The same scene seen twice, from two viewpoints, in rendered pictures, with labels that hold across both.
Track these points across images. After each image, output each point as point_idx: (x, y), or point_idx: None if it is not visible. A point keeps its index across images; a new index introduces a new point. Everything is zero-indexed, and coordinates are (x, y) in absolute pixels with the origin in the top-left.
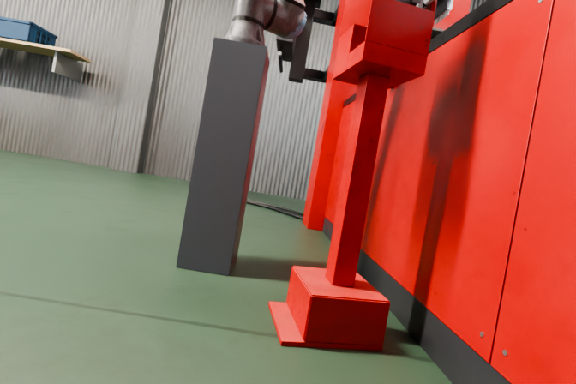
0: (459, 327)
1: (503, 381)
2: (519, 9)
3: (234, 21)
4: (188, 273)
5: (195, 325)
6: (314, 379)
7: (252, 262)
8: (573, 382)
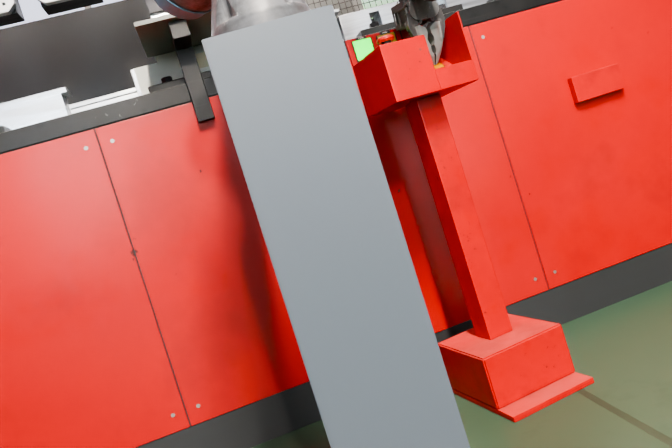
0: (515, 294)
1: (560, 288)
2: None
3: None
4: None
5: (644, 423)
6: (616, 358)
7: None
8: (589, 247)
